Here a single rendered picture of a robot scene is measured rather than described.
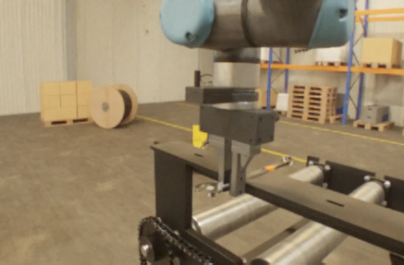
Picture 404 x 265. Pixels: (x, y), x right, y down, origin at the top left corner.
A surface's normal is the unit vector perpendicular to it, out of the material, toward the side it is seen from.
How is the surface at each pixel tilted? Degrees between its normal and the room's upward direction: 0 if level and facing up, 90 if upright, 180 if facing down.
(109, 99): 90
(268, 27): 122
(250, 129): 90
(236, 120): 90
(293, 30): 134
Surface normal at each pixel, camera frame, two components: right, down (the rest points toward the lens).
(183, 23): -0.56, 0.16
